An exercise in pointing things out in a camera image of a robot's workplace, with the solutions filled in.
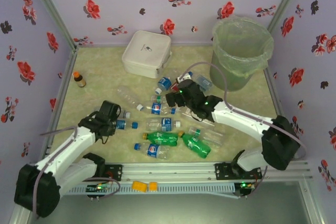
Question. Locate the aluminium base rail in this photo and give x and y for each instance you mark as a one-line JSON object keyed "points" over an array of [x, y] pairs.
{"points": [[168, 171]]}

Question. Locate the green plastic bin liner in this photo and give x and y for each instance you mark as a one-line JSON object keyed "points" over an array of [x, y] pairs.
{"points": [[252, 64]]}

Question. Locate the green bottle yellow cap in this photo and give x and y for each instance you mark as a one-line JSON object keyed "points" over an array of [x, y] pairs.
{"points": [[162, 138]]}

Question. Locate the clear bottle grey cap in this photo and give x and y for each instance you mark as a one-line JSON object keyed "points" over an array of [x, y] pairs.
{"points": [[126, 114]]}

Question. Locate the aluminium table side rail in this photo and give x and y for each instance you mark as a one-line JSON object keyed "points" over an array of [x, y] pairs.
{"points": [[277, 98], [64, 87]]}

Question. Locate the aluminium frame post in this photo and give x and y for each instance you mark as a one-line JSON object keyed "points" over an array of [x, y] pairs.
{"points": [[52, 11], [286, 1]]}

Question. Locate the clear bottle green cap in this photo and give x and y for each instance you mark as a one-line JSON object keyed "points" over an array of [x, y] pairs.
{"points": [[210, 136]]}

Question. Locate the small brown bottle orange cap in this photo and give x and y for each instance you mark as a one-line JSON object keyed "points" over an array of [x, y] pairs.
{"points": [[80, 81]]}

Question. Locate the large yellow block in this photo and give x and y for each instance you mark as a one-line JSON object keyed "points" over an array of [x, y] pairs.
{"points": [[139, 186]]}

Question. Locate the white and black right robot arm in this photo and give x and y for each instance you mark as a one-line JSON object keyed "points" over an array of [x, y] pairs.
{"points": [[241, 121]]}

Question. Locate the white zip case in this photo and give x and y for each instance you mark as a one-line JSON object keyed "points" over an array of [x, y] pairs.
{"points": [[147, 53]]}

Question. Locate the long clear bottle white cap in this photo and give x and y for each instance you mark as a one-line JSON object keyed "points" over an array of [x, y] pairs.
{"points": [[128, 97]]}

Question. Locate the clear bottle pale blue label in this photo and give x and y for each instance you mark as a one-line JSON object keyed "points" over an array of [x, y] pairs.
{"points": [[204, 81]]}

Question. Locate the Pepsi bottle blue cap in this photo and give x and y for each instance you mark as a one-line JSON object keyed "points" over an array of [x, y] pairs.
{"points": [[156, 109], [153, 150]]}

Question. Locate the blue label bottle white cap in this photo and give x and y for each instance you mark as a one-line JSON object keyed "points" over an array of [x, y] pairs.
{"points": [[166, 124]]}

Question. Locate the small yellow block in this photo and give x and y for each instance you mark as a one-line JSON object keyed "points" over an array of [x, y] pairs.
{"points": [[153, 186]]}

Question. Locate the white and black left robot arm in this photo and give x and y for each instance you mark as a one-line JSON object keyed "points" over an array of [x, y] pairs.
{"points": [[63, 153]]}

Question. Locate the green bottle orange cap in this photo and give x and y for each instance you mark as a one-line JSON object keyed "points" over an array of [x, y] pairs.
{"points": [[197, 146]]}

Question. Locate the crumpled blue label bottle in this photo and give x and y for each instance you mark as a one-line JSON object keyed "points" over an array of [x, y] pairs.
{"points": [[164, 83]]}

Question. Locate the grey plastic bin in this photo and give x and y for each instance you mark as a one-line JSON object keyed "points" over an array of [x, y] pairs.
{"points": [[233, 82]]}

